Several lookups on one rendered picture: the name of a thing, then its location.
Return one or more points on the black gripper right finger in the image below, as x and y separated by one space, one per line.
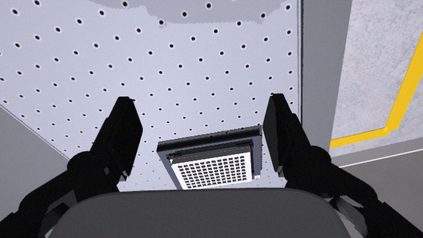
309 168

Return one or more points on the light grey perforated base plate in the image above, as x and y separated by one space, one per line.
195 69

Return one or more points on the white well plate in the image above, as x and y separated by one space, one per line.
213 168

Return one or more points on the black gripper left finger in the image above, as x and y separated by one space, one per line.
89 173

